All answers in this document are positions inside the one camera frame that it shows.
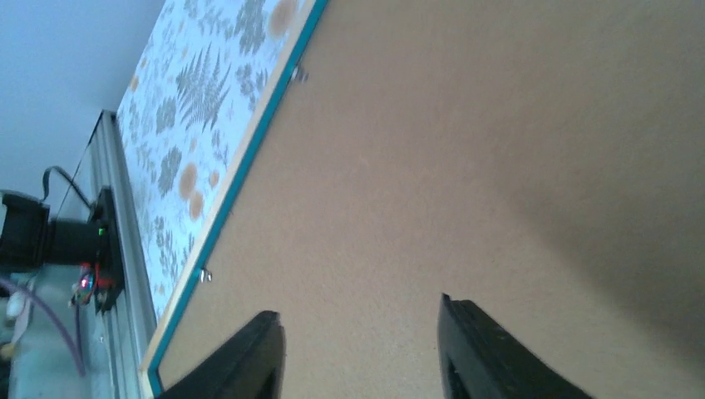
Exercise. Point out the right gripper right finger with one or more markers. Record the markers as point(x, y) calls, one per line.
point(480, 359)

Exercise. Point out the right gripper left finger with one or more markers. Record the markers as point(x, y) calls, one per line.
point(249, 365)

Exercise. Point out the teal and wood picture frame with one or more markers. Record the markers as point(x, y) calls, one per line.
point(195, 269)

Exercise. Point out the brown backing board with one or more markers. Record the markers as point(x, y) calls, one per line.
point(544, 159)

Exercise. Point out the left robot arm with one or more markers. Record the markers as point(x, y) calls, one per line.
point(30, 237)

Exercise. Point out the floral patterned table mat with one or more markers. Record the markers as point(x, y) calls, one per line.
point(185, 114)

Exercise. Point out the aluminium rail base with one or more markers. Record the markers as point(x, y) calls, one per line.
point(114, 343)

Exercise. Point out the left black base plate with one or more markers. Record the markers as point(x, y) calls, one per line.
point(109, 279)

